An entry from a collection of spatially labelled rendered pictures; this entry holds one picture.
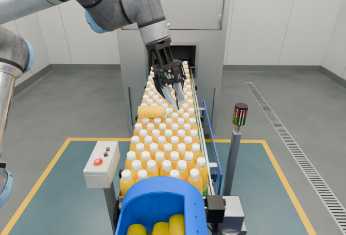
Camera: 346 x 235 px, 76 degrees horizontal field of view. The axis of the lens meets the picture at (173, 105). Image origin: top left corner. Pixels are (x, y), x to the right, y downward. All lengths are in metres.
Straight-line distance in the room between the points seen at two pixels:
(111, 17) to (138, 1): 0.08
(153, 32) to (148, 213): 0.62
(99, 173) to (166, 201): 0.32
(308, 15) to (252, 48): 1.18
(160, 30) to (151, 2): 0.07
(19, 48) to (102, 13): 0.35
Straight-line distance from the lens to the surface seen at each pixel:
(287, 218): 2.36
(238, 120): 1.13
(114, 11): 0.60
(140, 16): 0.58
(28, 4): 0.62
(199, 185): 1.00
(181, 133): 1.18
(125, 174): 0.99
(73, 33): 5.33
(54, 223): 2.34
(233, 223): 1.19
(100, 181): 1.04
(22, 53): 0.86
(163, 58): 0.59
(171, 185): 0.73
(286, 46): 5.44
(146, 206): 0.86
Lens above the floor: 1.78
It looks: 29 degrees down
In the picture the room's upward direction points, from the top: straight up
